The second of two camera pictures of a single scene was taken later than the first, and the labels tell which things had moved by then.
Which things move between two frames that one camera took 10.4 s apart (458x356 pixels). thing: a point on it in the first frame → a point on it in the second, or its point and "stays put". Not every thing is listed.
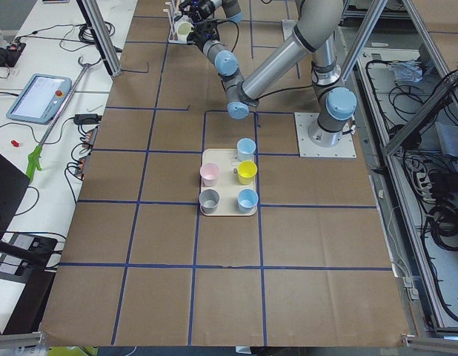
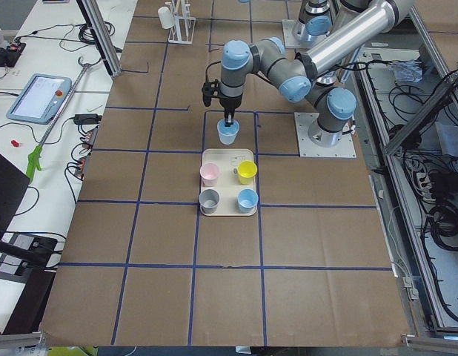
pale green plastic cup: x=183 y=30 → x=166 y=17
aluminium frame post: x=92 y=14 stays put
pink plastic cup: x=209 y=173 stays put
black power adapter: x=87 y=119 stays put
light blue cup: x=245 y=148 → x=227 y=135
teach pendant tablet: x=39 y=99 stays put
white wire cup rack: x=175 y=18 stays put
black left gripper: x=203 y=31 → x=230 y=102
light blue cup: x=247 y=200 stays put
